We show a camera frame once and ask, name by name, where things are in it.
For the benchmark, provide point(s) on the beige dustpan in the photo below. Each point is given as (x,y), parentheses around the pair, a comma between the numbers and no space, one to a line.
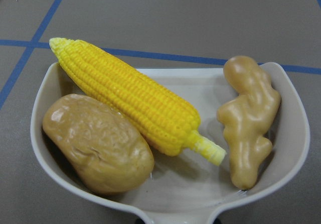
(186,188)

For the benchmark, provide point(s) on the toy ginger root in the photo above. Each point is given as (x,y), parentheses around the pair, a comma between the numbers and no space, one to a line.
(247,118)

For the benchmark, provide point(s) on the toy potato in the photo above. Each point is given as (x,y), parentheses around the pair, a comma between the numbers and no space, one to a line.
(108,153)

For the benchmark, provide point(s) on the yellow toy corn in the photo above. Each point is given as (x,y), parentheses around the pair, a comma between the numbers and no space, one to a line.
(168,122)

